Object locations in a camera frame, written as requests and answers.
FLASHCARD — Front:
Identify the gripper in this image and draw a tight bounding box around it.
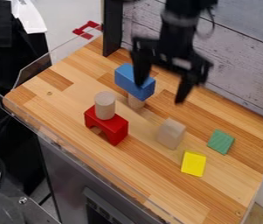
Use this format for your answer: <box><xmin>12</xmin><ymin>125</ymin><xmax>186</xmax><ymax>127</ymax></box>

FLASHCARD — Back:
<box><xmin>131</xmin><ymin>11</ymin><xmax>216</xmax><ymax>105</ymax></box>

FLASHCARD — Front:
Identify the blue block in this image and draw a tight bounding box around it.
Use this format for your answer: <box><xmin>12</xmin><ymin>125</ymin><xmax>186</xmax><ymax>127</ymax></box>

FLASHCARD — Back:
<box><xmin>113</xmin><ymin>62</ymin><xmax>157</xmax><ymax>102</ymax></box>

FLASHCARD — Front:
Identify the short wooden cylinder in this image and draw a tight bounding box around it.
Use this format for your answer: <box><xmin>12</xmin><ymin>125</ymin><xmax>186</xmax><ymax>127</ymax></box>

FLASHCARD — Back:
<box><xmin>126</xmin><ymin>93</ymin><xmax>147</xmax><ymax>111</ymax></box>

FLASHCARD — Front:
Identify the beige block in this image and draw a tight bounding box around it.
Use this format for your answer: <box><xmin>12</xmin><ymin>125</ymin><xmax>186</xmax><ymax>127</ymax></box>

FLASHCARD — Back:
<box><xmin>154</xmin><ymin>117</ymin><xmax>188</xmax><ymax>151</ymax></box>

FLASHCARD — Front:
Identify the tall wooden cylinder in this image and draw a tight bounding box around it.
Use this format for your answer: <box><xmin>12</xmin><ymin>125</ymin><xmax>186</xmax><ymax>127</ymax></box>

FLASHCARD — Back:
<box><xmin>93</xmin><ymin>90</ymin><xmax>117</xmax><ymax>121</ymax></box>

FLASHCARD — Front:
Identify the red arch block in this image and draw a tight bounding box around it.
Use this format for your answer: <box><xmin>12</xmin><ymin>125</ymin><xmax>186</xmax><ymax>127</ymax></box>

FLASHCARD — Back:
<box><xmin>83</xmin><ymin>104</ymin><xmax>130</xmax><ymax>147</ymax></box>

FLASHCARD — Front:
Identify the green block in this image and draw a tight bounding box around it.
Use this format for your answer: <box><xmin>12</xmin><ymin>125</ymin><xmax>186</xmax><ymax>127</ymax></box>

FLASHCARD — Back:
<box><xmin>205</xmin><ymin>129</ymin><xmax>237</xmax><ymax>156</ymax></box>

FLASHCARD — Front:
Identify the yellow block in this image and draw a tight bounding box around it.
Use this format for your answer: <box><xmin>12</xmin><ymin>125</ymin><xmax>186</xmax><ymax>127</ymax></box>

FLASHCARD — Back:
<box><xmin>180</xmin><ymin>150</ymin><xmax>209</xmax><ymax>179</ymax></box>

